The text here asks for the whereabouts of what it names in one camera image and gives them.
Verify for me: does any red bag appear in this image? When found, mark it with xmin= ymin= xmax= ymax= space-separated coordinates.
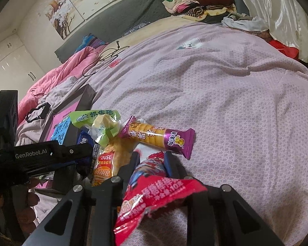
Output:
xmin=268 ymin=40 xmax=301 ymax=60

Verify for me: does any person's left hand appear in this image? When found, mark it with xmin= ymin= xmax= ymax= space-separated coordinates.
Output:
xmin=18 ymin=178 xmax=43 ymax=226

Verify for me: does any black cable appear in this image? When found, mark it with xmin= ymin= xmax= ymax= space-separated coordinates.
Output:
xmin=82 ymin=41 xmax=130 ymax=77

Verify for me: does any black plastic bracket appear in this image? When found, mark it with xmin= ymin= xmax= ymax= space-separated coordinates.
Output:
xmin=25 ymin=102 xmax=51 ymax=123

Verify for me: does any purple cracker packet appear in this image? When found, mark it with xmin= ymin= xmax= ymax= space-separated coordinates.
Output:
xmin=118 ymin=116 xmax=196 ymax=160

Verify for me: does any pile of folded clothes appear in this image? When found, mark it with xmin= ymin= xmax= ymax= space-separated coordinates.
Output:
xmin=162 ymin=0 xmax=238 ymax=22

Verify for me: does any grey cloth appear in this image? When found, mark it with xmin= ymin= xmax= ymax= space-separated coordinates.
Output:
xmin=222 ymin=13 xmax=270 ymax=32

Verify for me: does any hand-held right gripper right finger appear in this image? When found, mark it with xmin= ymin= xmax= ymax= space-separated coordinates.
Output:
xmin=164 ymin=151 xmax=285 ymax=246

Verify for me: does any beige blanket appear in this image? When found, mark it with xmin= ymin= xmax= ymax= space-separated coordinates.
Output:
xmin=110 ymin=15 xmax=195 ymax=49

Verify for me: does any pink quilt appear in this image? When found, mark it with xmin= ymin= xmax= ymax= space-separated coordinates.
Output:
xmin=17 ymin=45 xmax=103 ymax=126

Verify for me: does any pink and blue book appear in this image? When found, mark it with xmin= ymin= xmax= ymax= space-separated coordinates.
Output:
xmin=46 ymin=100 xmax=80 ymax=146

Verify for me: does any cream satin curtain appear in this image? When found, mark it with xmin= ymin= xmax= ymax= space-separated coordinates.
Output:
xmin=226 ymin=0 xmax=308 ymax=72

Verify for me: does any red snack packet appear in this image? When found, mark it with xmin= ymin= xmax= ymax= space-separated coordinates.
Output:
xmin=113 ymin=152 xmax=208 ymax=246

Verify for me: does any white wardrobe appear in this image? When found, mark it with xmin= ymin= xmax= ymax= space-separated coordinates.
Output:
xmin=0 ymin=33 xmax=45 ymax=100

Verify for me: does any orange snack packet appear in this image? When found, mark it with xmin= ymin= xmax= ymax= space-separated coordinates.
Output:
xmin=91 ymin=137 xmax=134 ymax=187

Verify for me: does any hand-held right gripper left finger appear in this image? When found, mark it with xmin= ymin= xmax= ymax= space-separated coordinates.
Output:
xmin=22 ymin=151 xmax=141 ymax=246

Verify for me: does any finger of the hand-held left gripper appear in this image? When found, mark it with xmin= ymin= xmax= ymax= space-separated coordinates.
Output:
xmin=50 ymin=143 xmax=94 ymax=162
xmin=28 ymin=160 xmax=79 ymax=178

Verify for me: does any clear red candy packet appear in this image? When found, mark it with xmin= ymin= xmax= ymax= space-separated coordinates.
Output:
xmin=132 ymin=143 xmax=167 ymax=162

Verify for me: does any blue patterned cloth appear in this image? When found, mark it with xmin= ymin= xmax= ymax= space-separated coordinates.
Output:
xmin=123 ymin=20 xmax=152 ymax=38

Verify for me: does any blue cookie packet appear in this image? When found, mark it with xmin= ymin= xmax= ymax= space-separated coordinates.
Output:
xmin=76 ymin=131 xmax=95 ymax=164

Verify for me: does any grey padded headboard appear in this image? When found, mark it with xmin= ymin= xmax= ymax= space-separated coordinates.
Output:
xmin=54 ymin=0 xmax=175 ymax=63

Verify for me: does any green bread packet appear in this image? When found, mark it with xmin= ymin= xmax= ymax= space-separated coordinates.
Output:
xmin=68 ymin=110 xmax=122 ymax=146

